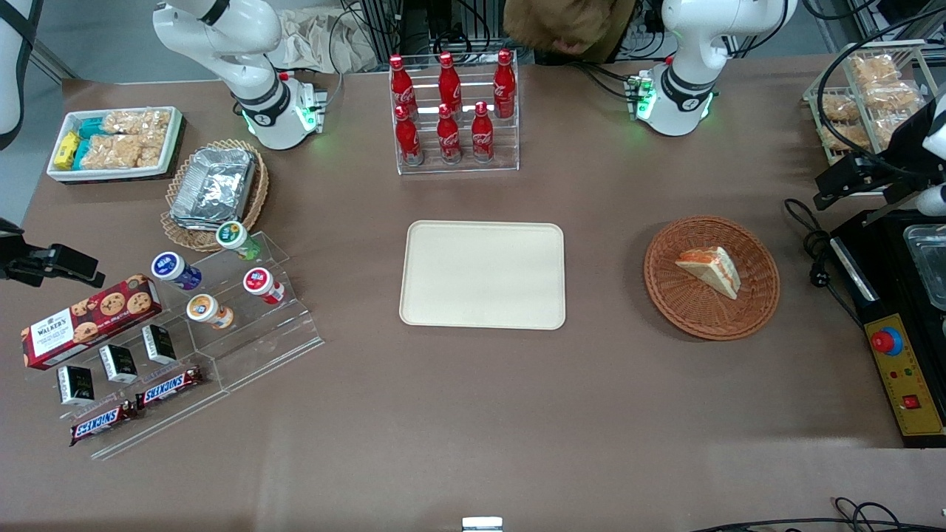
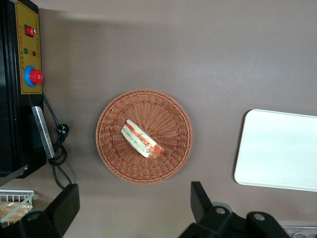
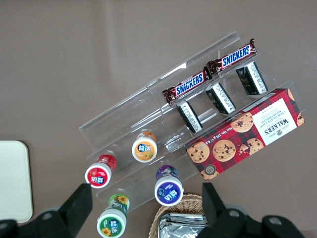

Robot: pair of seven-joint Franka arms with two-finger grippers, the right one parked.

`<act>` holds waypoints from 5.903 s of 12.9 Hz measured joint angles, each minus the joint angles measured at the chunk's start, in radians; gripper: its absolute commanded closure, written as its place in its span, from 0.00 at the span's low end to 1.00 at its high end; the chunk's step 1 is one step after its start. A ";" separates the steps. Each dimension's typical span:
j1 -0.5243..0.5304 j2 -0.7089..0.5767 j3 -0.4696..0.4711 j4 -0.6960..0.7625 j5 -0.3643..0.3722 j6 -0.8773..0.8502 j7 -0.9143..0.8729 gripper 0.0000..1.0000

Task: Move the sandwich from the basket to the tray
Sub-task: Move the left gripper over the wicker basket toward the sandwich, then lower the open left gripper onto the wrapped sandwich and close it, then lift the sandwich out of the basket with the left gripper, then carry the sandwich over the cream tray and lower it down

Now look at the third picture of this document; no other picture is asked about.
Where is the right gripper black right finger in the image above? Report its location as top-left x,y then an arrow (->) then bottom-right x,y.
200,182 -> 249,238

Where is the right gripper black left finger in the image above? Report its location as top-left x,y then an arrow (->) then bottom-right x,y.
34,182 -> 94,238

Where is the light wicker basket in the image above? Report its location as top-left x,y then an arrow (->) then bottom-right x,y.
148,193 -> 211,238

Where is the cream plastic tray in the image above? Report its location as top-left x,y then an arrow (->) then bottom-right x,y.
0,140 -> 34,223

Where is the green sunflower gum bottle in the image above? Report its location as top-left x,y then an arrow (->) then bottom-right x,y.
96,193 -> 131,238

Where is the stack of foil trays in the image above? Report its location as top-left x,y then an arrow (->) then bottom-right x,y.
157,212 -> 210,238

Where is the red gum bottle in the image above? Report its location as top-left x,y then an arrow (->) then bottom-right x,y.
84,153 -> 117,189

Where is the blue purple gum bottle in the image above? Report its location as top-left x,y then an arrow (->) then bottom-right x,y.
154,165 -> 184,207

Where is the red tartan Walkers cookie box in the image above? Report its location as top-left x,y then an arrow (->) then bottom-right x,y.
184,88 -> 305,181

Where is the orange gum bottle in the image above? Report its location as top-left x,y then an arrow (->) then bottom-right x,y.
131,131 -> 159,163

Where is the clear acrylic stepped display stand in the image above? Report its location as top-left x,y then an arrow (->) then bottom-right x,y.
78,31 -> 307,214

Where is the small black white carton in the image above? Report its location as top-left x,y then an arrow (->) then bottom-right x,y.
205,82 -> 236,115
176,100 -> 204,134
236,61 -> 268,96

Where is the Snickers chocolate bar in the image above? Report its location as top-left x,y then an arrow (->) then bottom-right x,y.
162,70 -> 213,105
206,38 -> 258,76

